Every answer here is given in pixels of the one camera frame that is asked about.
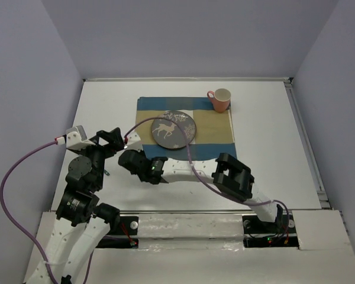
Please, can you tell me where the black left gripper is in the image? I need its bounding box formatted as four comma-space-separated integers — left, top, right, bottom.
75, 126, 124, 189

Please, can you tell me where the grey plate with deer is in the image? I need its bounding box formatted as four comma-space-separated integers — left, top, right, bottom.
151, 111, 196, 150

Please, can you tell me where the blue beige checked cloth placemat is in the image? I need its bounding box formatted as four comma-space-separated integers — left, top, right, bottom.
136, 97, 237, 160

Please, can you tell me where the pink ceramic mug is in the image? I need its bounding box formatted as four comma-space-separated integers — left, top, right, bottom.
206, 88, 231, 113

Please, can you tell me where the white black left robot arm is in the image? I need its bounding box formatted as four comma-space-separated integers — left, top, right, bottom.
27, 125, 125, 283

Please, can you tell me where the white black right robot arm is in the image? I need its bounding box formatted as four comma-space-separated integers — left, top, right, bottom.
118, 150, 283, 232

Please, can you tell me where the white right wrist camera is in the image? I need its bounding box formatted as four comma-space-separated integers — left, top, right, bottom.
124, 131, 143, 151

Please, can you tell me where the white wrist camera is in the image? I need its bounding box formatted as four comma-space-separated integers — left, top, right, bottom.
124, 131, 143, 151
54, 125, 94, 150

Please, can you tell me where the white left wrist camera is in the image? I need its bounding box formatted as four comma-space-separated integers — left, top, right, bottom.
54, 125, 94, 150

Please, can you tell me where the white taped front rail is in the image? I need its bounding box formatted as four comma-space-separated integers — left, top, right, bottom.
137, 213, 244, 241

